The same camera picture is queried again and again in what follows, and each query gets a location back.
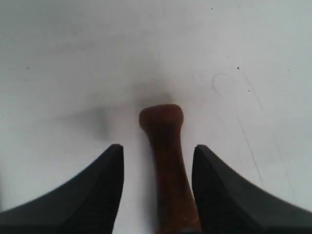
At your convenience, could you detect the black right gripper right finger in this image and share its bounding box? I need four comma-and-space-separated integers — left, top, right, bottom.
192, 145, 312, 234

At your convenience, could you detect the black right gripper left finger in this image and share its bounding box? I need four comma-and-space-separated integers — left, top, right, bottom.
0, 144, 124, 234

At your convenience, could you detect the brown wooden pestle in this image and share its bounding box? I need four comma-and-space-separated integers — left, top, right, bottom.
139, 104, 202, 234

